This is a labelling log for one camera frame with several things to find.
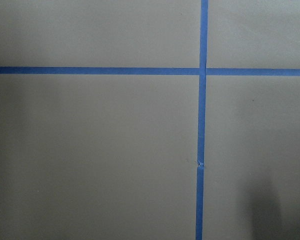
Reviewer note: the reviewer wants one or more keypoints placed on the blue tape line lengthwise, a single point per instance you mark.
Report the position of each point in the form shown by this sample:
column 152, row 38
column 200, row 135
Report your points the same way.
column 204, row 4

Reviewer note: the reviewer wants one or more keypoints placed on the blue tape line crosswise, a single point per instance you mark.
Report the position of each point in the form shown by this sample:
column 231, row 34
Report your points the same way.
column 149, row 71

